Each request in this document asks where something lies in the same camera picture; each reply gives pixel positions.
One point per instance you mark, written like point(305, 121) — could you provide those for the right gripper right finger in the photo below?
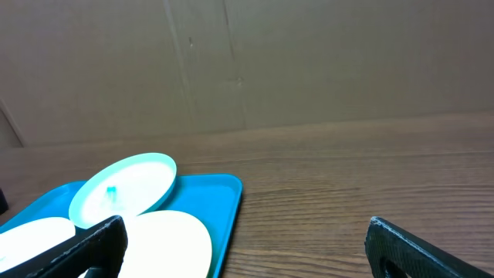
point(394, 252)

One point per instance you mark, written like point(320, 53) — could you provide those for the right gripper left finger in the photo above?
point(96, 252)

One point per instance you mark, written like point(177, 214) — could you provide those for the yellow-green plate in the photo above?
point(166, 244)

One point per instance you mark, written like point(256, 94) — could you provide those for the light blue plate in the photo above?
point(129, 187)

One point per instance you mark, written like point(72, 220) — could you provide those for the white plate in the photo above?
point(28, 240)

